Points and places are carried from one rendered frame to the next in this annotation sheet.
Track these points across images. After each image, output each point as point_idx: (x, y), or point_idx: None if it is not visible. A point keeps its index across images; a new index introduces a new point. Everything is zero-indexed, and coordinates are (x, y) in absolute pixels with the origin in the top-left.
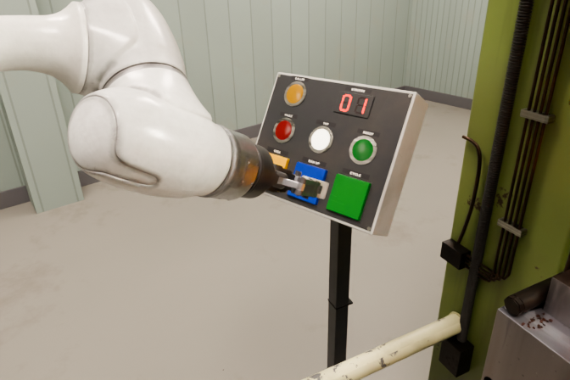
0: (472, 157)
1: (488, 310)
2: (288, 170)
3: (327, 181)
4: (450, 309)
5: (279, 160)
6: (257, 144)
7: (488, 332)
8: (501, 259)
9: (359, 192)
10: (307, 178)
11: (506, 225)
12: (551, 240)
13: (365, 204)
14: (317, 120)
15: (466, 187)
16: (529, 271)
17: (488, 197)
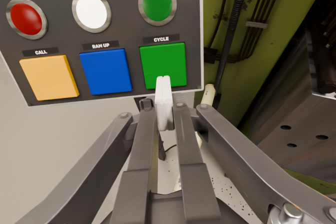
0: None
1: (230, 76)
2: (209, 178)
3: (132, 61)
4: (204, 83)
5: (53, 63)
6: (3, 54)
7: (230, 85)
8: (246, 47)
9: (177, 58)
10: (169, 104)
11: (254, 23)
12: (289, 21)
13: (186, 67)
14: None
15: (211, 5)
16: (265, 47)
17: (239, 6)
